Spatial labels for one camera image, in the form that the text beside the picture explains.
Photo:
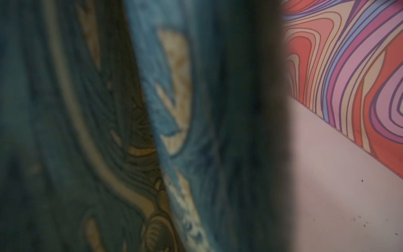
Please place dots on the beige bag blue handles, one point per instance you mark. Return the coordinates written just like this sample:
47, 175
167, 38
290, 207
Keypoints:
144, 126

